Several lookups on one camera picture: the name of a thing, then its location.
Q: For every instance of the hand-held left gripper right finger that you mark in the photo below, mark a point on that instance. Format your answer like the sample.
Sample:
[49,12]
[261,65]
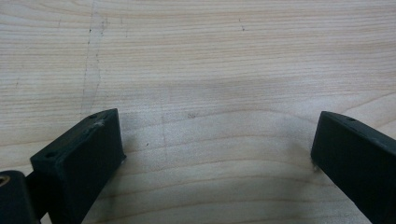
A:
[358,155]

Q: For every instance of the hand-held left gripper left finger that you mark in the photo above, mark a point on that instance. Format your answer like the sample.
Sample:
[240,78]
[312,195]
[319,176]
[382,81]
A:
[79,163]

